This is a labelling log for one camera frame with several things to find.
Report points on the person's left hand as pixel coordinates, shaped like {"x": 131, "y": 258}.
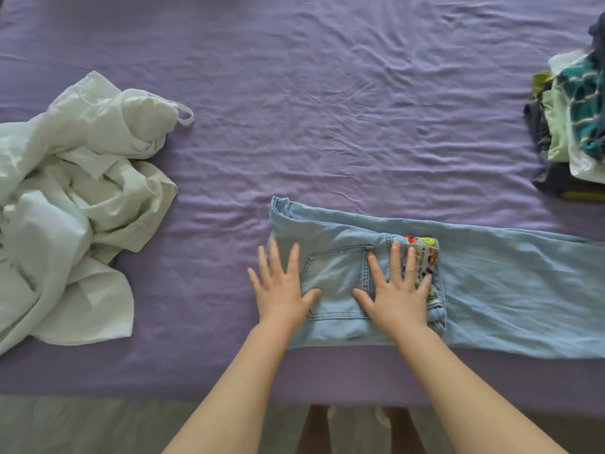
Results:
{"x": 279, "y": 297}

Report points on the person's right hand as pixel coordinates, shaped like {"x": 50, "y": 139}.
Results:
{"x": 397, "y": 302}

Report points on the person's right little finger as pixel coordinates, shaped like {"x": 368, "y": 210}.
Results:
{"x": 424, "y": 287}

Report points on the person's left thumb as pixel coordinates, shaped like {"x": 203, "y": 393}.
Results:
{"x": 311, "y": 300}

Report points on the person's right middle finger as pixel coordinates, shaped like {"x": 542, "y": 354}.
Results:
{"x": 396, "y": 261}

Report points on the person's left middle finger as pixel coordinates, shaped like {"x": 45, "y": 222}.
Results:
{"x": 277, "y": 260}

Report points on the person's left little finger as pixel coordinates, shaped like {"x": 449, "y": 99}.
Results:
{"x": 255, "y": 282}

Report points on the person's right thumb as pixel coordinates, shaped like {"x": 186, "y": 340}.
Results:
{"x": 363, "y": 300}

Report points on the light blue denim jeans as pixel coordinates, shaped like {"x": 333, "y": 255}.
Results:
{"x": 496, "y": 288}

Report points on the person's right forearm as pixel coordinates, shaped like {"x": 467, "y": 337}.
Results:
{"x": 463, "y": 397}

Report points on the person's left forearm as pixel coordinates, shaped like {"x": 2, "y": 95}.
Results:
{"x": 236, "y": 392}

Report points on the white slipper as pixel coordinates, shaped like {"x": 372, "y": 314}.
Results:
{"x": 383, "y": 417}

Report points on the person's left leg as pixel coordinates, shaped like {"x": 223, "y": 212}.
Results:
{"x": 313, "y": 432}

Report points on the person's leg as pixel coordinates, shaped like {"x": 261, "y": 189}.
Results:
{"x": 313, "y": 432}
{"x": 404, "y": 434}

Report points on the person's right leg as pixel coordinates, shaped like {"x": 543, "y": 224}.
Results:
{"x": 404, "y": 434}

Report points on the purple bed sheet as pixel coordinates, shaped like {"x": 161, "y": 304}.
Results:
{"x": 331, "y": 113}

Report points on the dark navy garment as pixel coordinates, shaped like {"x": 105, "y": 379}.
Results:
{"x": 553, "y": 177}

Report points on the white garment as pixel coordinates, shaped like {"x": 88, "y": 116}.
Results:
{"x": 586, "y": 167}

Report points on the crumpled white shirt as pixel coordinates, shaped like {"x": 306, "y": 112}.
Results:
{"x": 66, "y": 212}

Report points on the light green garment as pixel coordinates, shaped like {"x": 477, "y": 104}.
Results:
{"x": 557, "y": 122}

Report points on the olive green garment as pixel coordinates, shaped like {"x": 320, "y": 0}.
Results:
{"x": 540, "y": 82}

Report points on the teal striped garment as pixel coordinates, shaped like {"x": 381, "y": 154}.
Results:
{"x": 583, "y": 103}

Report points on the dark blue denim garment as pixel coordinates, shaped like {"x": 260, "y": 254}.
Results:
{"x": 598, "y": 35}

